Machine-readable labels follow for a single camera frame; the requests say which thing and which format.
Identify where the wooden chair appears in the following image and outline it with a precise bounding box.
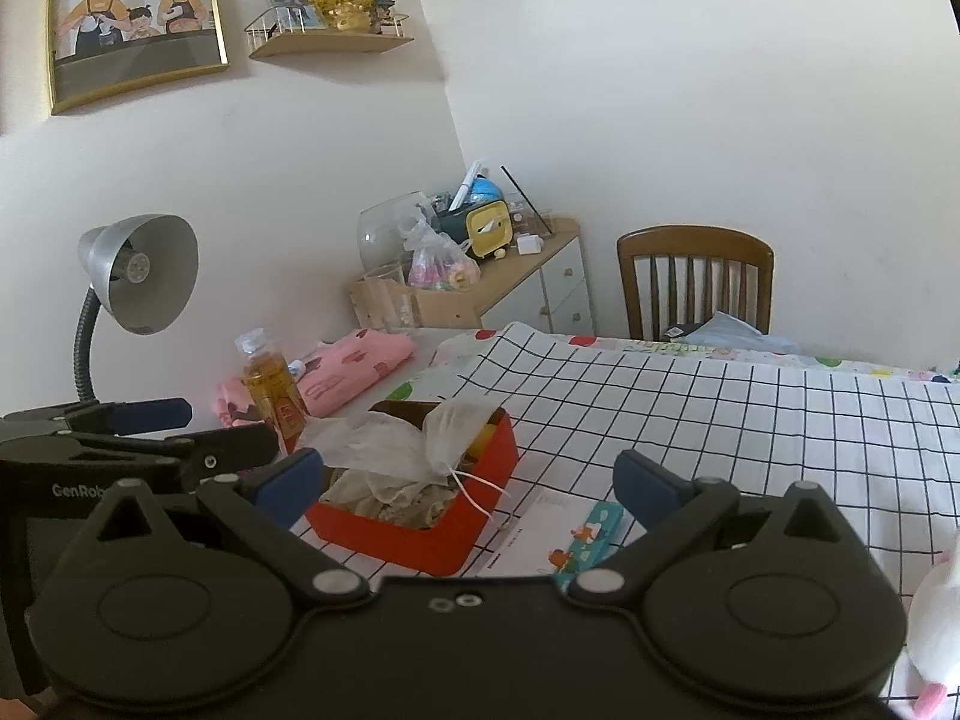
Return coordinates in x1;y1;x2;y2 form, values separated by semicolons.
616;225;775;342

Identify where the white printed booklet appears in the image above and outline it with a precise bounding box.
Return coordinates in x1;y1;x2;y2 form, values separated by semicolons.
480;490;601;578

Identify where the light blue cloth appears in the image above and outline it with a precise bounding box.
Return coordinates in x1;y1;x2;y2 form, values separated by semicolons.
660;311;800;353

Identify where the clear glass vase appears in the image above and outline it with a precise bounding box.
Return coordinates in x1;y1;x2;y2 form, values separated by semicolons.
358;191;443;278

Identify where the wooden crate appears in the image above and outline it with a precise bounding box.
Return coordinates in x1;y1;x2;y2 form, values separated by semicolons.
351;274;481;331

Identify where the white plush toy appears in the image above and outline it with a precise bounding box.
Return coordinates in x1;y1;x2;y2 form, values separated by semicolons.
904;547;960;720

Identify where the bottle of yellow liquid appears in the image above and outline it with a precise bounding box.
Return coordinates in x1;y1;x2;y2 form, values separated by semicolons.
236;328;310;451

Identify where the teal desk organiser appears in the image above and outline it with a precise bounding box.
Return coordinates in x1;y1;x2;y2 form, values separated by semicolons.
435;176;503;241

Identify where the white wood-topped sideboard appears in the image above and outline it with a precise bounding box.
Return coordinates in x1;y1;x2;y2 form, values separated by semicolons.
420;219;597;335

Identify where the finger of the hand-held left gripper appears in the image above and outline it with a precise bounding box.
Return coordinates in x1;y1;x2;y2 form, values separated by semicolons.
0;424;280;479
0;397;194;437

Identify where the large framed family picture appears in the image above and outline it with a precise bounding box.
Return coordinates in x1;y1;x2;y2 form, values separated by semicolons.
46;0;230;116

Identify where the yellow tissue box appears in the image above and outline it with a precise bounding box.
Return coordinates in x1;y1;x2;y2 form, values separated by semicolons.
465;202;515;262

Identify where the plastic bag of sweets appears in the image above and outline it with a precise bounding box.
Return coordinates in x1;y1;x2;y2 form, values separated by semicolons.
405;221;481;292

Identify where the pink cloth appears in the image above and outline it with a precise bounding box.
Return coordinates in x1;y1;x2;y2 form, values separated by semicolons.
217;330;417;425

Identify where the clear plastic bag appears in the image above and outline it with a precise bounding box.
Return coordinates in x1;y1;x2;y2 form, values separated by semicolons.
298;412;451;500

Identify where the teal tissue packet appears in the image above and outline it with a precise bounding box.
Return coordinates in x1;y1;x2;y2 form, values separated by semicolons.
553;502;626;593

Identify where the black checked white tablecloth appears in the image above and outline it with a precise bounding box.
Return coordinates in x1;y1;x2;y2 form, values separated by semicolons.
289;322;960;706

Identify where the silver desk lamp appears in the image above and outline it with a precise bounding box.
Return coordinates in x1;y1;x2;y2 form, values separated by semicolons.
73;214;200;410

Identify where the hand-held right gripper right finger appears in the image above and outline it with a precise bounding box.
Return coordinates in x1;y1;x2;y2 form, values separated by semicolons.
568;450;882;605

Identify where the wooden wall shelf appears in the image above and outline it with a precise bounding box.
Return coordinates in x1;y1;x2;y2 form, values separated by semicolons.
244;4;415;61

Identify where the standing photo card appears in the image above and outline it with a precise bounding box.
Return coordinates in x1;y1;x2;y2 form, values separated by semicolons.
262;0;312;31

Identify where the red storage box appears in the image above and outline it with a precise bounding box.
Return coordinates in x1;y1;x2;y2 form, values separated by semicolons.
304;400;520;577

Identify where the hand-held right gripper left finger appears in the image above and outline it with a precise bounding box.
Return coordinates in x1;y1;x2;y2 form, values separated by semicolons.
79;448;370;605

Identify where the thin black stick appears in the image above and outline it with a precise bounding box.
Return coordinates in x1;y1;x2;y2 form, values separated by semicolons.
501;165;556;237

